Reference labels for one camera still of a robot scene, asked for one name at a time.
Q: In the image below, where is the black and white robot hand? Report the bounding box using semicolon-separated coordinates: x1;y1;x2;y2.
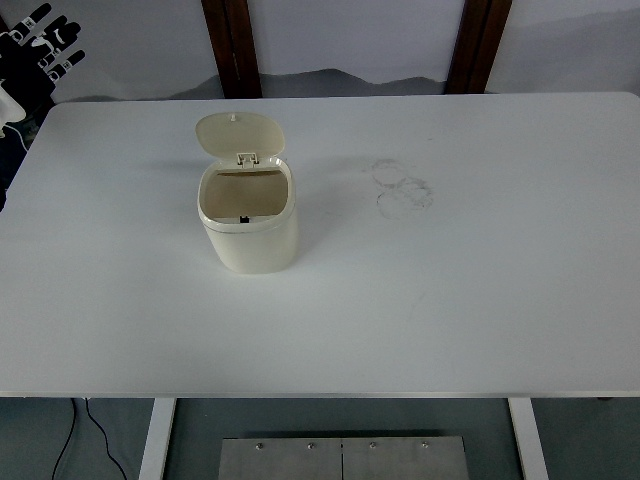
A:
0;2;87;124

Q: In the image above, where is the cream plastic trash bin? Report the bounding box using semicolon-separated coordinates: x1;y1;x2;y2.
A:
194;111;300;276

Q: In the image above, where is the white metal table leg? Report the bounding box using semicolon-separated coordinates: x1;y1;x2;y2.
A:
137;398;178;480
507;398;551;480

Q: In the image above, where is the grey metal plate with screws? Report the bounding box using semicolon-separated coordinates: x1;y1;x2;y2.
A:
218;435;469;480

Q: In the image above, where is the thin white cable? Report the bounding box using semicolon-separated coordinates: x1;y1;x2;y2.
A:
0;118;30;152

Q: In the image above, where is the dark brown wooden post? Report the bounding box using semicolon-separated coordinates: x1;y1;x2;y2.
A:
444;0;514;96
200;0;264;100

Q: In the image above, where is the thin black floor cable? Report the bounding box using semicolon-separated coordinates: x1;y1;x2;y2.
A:
51;398;79;480
82;398;129;480

